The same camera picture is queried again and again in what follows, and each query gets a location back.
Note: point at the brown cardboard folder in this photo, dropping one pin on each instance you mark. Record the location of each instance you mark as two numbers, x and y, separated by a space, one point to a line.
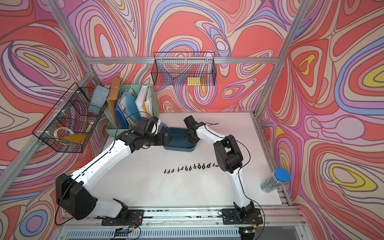
112 99

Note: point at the black wire basket wall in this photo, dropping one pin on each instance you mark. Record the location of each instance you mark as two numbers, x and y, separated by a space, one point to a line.
72 110
173 68

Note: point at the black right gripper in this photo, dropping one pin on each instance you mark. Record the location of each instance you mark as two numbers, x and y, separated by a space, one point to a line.
192 141

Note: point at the white tape roll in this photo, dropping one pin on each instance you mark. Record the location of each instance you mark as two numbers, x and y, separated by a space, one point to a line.
62 132

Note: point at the yellow sticky note pad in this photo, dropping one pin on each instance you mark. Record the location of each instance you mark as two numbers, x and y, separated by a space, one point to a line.
194 81

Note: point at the white binder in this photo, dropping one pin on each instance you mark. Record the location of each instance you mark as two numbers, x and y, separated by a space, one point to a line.
140 102

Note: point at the clear tube blue cap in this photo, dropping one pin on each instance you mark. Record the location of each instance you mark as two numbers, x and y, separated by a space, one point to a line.
278 177

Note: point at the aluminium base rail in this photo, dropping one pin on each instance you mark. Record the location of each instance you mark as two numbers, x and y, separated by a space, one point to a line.
191 223

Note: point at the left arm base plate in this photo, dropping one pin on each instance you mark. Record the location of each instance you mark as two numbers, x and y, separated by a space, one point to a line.
126 217

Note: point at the grey blue sponge pad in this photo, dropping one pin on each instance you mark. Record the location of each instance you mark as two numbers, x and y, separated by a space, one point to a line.
99 97

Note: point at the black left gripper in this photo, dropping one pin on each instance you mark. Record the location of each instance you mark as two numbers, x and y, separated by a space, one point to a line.
166 140

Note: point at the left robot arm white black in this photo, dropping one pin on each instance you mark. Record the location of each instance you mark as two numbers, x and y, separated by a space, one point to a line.
73 191

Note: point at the green plastic file organizer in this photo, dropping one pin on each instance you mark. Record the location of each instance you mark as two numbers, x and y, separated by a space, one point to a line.
151 104

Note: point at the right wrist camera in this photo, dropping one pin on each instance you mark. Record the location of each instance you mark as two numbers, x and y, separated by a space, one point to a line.
190 122

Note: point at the yellow card in basket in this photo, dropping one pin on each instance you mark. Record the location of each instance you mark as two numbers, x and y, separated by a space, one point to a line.
75 138

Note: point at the blue folder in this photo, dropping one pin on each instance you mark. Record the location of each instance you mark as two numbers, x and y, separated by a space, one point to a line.
126 111

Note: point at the black wire basket back wall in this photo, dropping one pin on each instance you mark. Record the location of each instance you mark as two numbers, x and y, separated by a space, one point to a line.
173 68

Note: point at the black wire basket left wall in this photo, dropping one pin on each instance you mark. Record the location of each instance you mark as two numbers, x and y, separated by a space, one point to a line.
72 110

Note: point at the grey blue hole punch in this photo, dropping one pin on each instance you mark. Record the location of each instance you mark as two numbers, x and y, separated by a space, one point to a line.
162 127

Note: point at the dark teal storage box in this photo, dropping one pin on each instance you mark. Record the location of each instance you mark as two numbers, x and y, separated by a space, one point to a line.
178 142

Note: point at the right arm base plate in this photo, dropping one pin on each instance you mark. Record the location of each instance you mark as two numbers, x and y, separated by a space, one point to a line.
235 217

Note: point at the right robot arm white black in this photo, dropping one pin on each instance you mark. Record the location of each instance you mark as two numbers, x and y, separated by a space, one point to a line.
229 158

